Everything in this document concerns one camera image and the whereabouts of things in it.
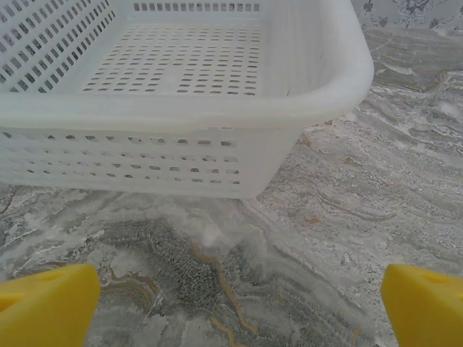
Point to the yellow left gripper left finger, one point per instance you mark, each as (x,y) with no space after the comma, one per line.
(47,307)

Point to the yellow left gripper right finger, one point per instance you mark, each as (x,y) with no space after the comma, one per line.
(427,311)

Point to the white perforated plastic basket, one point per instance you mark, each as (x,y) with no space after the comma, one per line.
(181,119)

